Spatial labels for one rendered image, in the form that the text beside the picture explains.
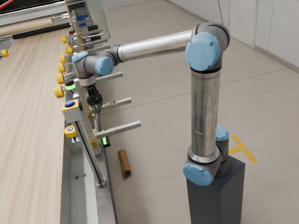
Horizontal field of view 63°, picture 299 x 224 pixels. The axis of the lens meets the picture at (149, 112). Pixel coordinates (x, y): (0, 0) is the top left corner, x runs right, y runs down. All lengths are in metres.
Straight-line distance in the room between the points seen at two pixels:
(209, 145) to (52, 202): 0.72
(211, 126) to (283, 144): 1.65
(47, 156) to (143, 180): 1.11
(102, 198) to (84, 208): 0.15
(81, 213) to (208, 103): 0.89
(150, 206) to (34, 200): 1.12
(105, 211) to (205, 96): 0.74
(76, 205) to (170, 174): 1.06
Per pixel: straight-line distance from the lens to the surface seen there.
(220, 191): 1.43
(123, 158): 2.44
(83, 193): 1.53
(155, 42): 1.15
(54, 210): 1.15
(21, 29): 4.20
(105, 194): 1.37
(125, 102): 1.74
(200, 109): 1.00
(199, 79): 0.93
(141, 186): 2.26
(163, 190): 2.20
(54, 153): 1.42
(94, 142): 1.50
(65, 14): 4.16
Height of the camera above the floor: 1.72
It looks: 33 degrees down
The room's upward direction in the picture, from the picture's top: 11 degrees counter-clockwise
